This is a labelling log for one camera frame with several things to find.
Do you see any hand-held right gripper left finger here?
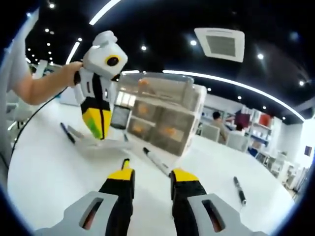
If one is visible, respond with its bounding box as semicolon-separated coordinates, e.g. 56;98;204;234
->
36;168;136;236

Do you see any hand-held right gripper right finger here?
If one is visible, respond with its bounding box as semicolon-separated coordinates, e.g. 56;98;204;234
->
169;168;269;236

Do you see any blue pen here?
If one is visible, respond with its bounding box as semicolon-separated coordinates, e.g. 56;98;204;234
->
60;122;76;145

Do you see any white paper sheet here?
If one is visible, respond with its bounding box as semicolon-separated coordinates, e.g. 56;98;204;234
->
78;136;135;151

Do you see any black pen silver band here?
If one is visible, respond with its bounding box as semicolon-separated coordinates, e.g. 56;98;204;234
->
233;176;248;207

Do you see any white marker pen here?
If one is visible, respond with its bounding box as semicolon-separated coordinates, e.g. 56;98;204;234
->
142;147;171;177

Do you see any white desk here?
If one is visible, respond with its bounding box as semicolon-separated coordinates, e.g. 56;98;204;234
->
7;98;296;236

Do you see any person's left hand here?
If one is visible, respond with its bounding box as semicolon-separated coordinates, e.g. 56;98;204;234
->
63;61;84;87

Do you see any black mesh pen holder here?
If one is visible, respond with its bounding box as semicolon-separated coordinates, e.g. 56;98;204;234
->
110;104;132;130

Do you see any white drawer organizer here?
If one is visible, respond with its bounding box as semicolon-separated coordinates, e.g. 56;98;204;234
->
115;72;208;157

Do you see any white office chair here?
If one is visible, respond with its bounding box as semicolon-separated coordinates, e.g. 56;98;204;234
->
226;134;249;151
200;122;221;143

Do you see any curved ceiling light strip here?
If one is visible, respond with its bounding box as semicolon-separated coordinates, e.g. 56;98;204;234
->
162;69;306;121

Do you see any white ceiling air vent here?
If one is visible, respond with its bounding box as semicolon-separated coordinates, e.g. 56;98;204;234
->
193;27;246;63

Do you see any black cable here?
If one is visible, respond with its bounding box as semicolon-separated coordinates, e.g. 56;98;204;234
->
9;85;77;163

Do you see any wall shelving unit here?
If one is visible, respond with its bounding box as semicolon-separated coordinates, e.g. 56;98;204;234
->
235;108;276;149

